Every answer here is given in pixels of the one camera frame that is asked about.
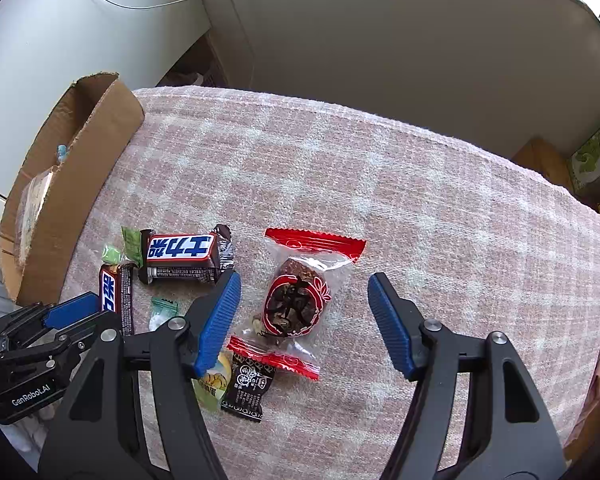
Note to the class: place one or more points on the dark green candy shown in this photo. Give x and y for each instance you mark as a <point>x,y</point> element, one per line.
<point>131,245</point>

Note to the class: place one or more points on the green round jelly packet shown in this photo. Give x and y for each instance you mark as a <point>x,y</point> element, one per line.
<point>212,385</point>

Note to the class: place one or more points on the pink plaid tablecloth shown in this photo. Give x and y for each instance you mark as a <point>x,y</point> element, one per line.
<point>380,185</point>

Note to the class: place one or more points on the pale mint candy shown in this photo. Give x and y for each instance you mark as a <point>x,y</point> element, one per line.
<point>164,312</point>

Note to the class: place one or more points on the light green candy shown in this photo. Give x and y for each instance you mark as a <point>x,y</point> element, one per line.
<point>112,254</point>

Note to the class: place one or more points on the green printed carton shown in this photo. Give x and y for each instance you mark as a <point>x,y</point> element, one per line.
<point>595,160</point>

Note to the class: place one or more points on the red-edged clear date packet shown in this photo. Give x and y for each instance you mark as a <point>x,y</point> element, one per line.
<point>295,300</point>

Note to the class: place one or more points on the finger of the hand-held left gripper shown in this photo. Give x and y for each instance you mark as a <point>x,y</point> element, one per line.
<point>72,307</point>
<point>75,340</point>

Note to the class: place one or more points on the white cabinet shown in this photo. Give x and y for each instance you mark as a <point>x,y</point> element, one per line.
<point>80,35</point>

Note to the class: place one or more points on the small black snack packet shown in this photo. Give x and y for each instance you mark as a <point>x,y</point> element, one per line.
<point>247,390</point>

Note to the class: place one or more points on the brown cardboard box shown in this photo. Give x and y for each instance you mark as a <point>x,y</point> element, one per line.
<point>75,200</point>

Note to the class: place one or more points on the short brown chocolate bar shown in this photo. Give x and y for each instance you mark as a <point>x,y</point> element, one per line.
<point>117,300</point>

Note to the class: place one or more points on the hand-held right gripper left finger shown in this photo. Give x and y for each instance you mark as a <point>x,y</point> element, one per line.
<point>217,325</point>

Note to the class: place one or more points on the long brown chocolate bar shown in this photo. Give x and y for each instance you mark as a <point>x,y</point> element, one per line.
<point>180,252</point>

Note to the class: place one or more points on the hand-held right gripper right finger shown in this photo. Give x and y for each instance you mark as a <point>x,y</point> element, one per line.
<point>390,325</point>

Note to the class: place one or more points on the person's left hand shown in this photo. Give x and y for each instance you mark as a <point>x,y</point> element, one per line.
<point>30,430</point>

